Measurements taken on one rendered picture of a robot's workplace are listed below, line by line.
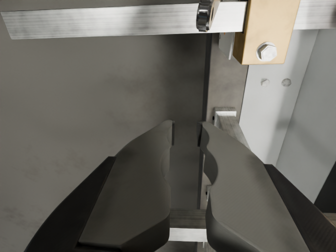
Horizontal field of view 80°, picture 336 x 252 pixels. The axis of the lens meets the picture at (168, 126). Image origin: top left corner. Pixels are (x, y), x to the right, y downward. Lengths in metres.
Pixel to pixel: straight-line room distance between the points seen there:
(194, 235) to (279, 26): 0.27
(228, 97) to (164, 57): 0.73
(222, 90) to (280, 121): 0.23
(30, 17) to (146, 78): 0.93
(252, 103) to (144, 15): 0.40
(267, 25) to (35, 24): 0.26
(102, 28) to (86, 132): 1.24
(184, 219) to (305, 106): 0.41
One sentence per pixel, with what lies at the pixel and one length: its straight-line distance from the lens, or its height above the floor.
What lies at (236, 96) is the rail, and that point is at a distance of 0.47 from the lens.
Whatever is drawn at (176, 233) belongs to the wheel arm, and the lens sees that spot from 0.30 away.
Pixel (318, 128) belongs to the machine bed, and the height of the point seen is 0.73.
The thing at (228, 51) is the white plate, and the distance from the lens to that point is 0.34.
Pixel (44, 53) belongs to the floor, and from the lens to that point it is 1.36.
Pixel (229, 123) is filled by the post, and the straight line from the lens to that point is 0.42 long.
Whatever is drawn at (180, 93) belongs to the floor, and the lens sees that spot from 1.21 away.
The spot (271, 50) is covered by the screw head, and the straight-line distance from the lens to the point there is 0.26.
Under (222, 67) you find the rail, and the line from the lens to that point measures 0.44.
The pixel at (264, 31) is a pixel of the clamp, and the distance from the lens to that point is 0.26.
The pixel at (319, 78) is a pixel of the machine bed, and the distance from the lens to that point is 0.55.
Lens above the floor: 1.12
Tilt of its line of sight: 58 degrees down
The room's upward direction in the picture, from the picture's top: 174 degrees counter-clockwise
